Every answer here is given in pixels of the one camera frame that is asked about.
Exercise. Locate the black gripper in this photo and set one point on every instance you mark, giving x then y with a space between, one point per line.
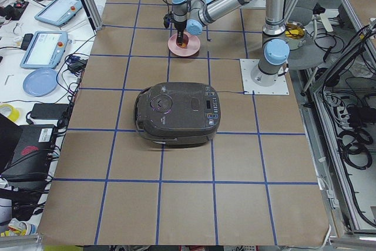
179 25

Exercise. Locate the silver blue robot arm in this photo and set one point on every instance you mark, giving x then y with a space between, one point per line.
191 16

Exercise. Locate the pink plate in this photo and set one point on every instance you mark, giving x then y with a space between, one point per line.
192 47

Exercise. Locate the light blue plate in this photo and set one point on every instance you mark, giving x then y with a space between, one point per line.
40 82

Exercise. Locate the dark grey rice cooker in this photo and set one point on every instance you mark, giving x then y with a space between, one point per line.
177 113

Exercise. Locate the steel pot with food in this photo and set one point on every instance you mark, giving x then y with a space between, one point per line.
295 34

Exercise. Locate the blue teach pendant far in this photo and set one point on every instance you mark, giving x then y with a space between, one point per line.
59 12

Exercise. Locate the blue teach pendant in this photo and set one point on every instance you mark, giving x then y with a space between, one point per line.
45 50
59 12

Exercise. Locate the blue teach pendant near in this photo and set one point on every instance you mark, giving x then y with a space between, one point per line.
45 50

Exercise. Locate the black power brick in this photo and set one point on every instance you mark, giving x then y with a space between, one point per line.
48 111

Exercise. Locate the brown paper table mat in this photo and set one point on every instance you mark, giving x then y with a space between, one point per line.
163 149

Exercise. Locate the yellow tape roll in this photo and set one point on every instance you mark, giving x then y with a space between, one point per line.
9 112

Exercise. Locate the black computer box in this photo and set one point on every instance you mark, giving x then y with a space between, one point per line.
32 155

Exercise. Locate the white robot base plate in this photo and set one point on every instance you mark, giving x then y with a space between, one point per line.
257 83

